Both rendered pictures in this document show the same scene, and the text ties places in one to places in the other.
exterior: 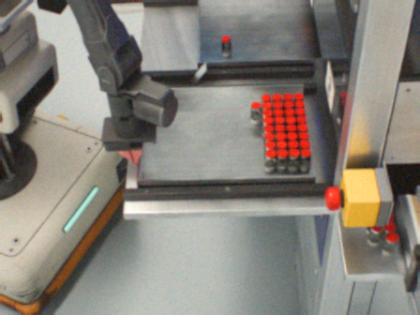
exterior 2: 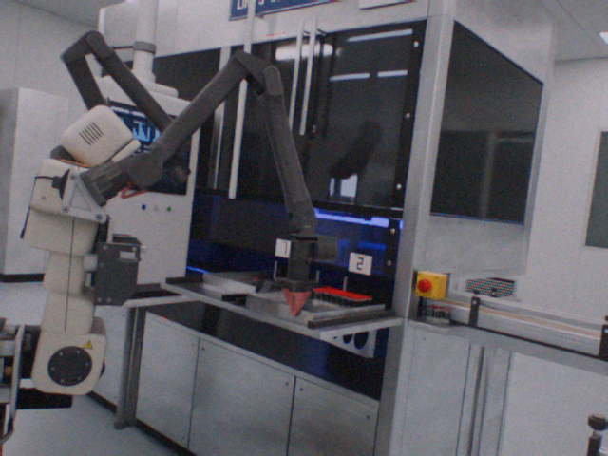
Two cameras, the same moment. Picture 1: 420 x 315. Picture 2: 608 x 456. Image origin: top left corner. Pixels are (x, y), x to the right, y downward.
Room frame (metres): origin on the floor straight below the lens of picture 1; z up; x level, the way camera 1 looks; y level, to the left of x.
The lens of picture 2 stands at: (0.01, 1.29, 1.21)
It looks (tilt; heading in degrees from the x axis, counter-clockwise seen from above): 3 degrees down; 309
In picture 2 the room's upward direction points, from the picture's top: 6 degrees clockwise
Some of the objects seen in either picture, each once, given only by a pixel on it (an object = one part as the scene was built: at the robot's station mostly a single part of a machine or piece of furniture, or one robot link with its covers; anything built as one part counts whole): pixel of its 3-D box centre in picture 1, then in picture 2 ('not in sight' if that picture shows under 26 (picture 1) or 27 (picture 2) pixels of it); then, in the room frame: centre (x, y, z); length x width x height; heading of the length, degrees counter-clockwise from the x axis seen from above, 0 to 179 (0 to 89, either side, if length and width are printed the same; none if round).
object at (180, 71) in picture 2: not in sight; (180, 119); (2.05, -0.29, 1.50); 0.49 x 0.01 x 0.59; 178
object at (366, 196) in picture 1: (363, 198); (432, 285); (0.72, -0.26, 0.99); 0.08 x 0.07 x 0.07; 88
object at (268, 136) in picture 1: (268, 132); (334, 300); (0.98, -0.12, 0.90); 0.18 x 0.02 x 0.05; 178
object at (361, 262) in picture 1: (378, 247); (438, 325); (0.71, -0.30, 0.87); 0.14 x 0.13 x 0.02; 88
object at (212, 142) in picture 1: (225, 136); (316, 305); (0.98, -0.03, 0.90); 0.34 x 0.26 x 0.04; 88
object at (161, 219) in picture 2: not in sight; (131, 183); (1.90, 0.03, 1.19); 0.50 x 0.19 x 0.78; 91
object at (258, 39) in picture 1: (269, 30); (263, 282); (1.32, -0.16, 0.90); 0.34 x 0.26 x 0.04; 88
